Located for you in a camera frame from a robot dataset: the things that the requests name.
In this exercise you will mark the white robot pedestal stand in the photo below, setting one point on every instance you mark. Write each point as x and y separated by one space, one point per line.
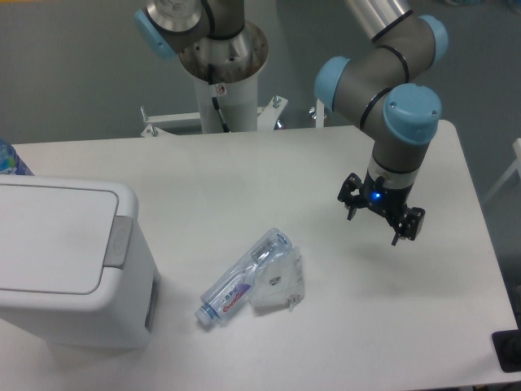
225 65

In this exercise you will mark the crushed clear plastic bottle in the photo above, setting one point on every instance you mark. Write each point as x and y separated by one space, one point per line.
222 300

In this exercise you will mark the white frame at right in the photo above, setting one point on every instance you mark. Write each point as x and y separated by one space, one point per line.
512 170

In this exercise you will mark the blue water bottle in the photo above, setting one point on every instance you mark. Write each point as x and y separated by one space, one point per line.
11 163

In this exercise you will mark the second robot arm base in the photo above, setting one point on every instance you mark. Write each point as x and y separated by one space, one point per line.
169 27

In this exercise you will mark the white trash can body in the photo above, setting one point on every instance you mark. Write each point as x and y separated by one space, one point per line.
118 313

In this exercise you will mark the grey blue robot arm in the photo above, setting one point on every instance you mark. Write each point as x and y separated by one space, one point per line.
376 93

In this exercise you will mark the white trash can lid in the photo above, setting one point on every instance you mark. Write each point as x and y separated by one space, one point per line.
54 239

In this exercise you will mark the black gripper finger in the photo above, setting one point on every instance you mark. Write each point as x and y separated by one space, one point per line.
350 195
408 224

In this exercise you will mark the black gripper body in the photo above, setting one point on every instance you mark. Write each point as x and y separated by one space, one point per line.
385 193

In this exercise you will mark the black table clamp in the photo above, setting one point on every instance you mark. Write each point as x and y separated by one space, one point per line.
507 346

